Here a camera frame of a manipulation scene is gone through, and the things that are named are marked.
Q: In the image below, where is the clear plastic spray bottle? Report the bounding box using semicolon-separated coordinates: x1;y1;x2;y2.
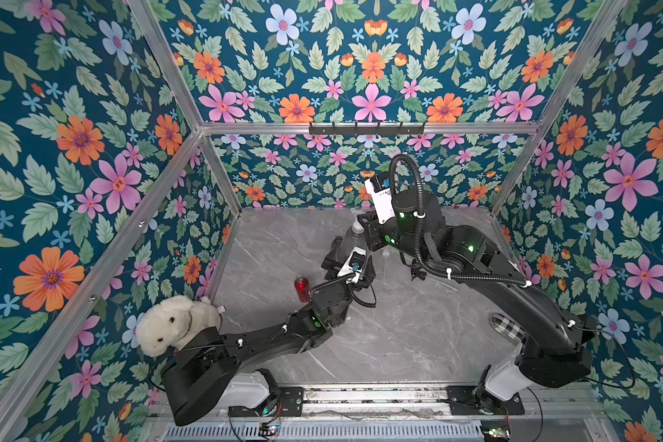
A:
345;218;368;254

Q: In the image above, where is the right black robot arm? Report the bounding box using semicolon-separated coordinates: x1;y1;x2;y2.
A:
358;154;597;413

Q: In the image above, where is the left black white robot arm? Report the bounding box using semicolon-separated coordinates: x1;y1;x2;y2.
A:
162;247;375;427

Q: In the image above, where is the small red object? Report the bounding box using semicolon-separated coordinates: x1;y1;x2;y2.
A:
294;276;311;303

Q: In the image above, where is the striped oblong case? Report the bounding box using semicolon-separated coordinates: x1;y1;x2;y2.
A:
490;312;540;353

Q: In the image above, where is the cream plush teddy bear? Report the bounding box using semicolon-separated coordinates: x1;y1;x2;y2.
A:
136;296;224;357

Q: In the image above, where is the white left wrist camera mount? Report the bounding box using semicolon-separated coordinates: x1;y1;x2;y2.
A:
338;249;369;284

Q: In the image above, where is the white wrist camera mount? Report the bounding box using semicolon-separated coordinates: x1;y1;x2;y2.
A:
365;176;395;225
338;249;369;284

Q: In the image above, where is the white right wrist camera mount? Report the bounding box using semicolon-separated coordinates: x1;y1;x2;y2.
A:
365;176;395;225

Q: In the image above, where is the black metal ceiling bracket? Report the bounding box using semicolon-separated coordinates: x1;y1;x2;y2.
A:
308;123;425;137

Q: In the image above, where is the metal base rail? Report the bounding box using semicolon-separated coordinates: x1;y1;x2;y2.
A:
268;381;617;441

